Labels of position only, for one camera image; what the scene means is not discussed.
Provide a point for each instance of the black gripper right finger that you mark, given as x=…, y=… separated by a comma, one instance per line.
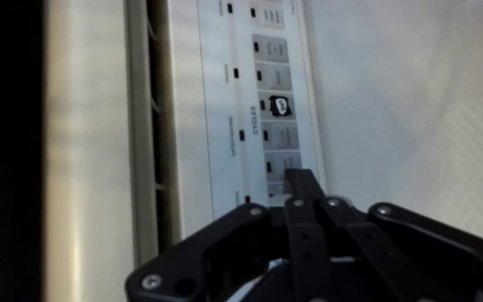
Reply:
x=410, y=252

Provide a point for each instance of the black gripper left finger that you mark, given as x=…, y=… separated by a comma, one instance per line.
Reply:
x=225, y=252

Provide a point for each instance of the white dishwasher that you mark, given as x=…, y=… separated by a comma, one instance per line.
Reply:
x=376, y=101

